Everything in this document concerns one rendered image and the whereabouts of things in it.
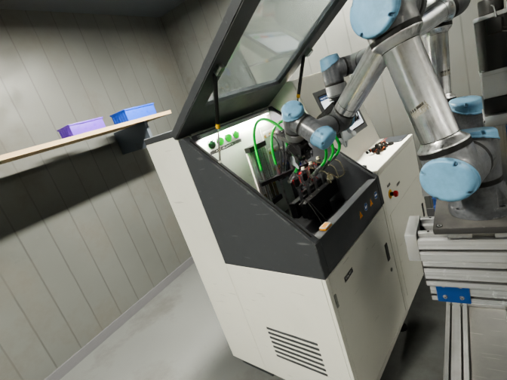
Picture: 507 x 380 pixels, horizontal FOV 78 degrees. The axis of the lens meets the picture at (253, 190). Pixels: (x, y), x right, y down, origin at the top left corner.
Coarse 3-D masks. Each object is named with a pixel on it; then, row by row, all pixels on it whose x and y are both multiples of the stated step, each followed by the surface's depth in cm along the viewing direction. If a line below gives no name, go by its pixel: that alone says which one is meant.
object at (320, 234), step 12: (372, 180) 160; (360, 192) 150; (372, 192) 157; (348, 204) 141; (360, 204) 146; (336, 216) 133; (348, 216) 137; (372, 216) 155; (336, 228) 129; (348, 228) 136; (360, 228) 145; (324, 240) 122; (336, 240) 128; (348, 240) 136; (324, 252) 121; (336, 252) 128; (336, 264) 127
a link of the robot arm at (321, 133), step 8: (304, 120) 101; (312, 120) 100; (320, 120) 101; (328, 120) 102; (304, 128) 100; (312, 128) 99; (320, 128) 98; (328, 128) 98; (336, 128) 103; (304, 136) 102; (312, 136) 99; (320, 136) 97; (328, 136) 97; (312, 144) 102; (320, 144) 98; (328, 144) 100
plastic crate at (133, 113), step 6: (132, 108) 265; (138, 108) 271; (144, 108) 276; (150, 108) 281; (114, 114) 267; (120, 114) 264; (126, 114) 261; (132, 114) 265; (138, 114) 270; (144, 114) 275; (150, 114) 280; (114, 120) 271; (120, 120) 267; (126, 120) 263
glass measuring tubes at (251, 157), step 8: (264, 144) 175; (248, 152) 167; (264, 152) 176; (248, 160) 170; (256, 160) 173; (264, 160) 179; (256, 168) 170; (264, 168) 176; (256, 176) 173; (256, 184) 174; (272, 184) 183; (264, 192) 174; (272, 192) 180; (272, 200) 178
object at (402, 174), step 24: (288, 96) 178; (312, 96) 183; (336, 144) 185; (360, 144) 204; (408, 144) 203; (384, 168) 172; (408, 168) 201; (384, 192) 169; (408, 192) 198; (408, 216) 195; (408, 264) 191; (408, 288) 189
